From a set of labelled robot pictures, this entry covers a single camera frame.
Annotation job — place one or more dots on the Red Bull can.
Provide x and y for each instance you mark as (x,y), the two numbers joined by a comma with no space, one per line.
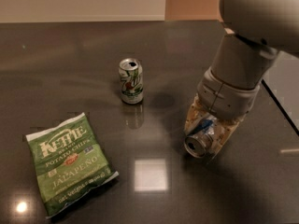
(199,141)

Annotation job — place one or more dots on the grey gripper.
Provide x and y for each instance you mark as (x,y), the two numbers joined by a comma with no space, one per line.
(224,97)

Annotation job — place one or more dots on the green Kettle chips bag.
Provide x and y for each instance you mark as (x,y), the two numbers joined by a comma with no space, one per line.
(69,163)

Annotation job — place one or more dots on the grey side table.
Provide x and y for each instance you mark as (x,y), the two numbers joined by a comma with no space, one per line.
(282,82)

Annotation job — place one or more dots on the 7up soda can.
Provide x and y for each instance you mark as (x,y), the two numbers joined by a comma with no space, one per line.
(131,80)

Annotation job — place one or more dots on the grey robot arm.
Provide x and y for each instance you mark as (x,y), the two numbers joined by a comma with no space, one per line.
(260,30)

